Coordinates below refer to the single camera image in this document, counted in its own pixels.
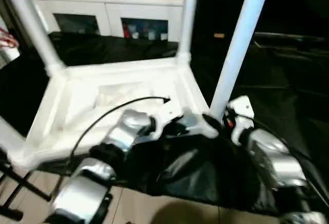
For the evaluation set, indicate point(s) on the white glass-door cabinet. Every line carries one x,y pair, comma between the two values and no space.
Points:
77,5

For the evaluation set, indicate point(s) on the black metal stand leg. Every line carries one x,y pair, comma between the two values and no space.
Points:
20,188

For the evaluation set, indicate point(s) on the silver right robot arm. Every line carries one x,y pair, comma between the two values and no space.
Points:
277,157

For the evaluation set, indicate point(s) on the black plastic table mat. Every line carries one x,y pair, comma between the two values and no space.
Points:
277,90

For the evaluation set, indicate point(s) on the white plastic table leg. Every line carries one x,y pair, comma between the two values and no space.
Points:
31,29
239,44
8,139
187,18

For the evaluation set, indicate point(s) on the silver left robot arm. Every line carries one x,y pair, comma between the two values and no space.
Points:
123,136

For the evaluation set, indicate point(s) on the white plastic table top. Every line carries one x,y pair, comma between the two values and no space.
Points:
92,90

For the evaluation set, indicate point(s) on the small tan tag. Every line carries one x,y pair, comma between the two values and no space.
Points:
219,35

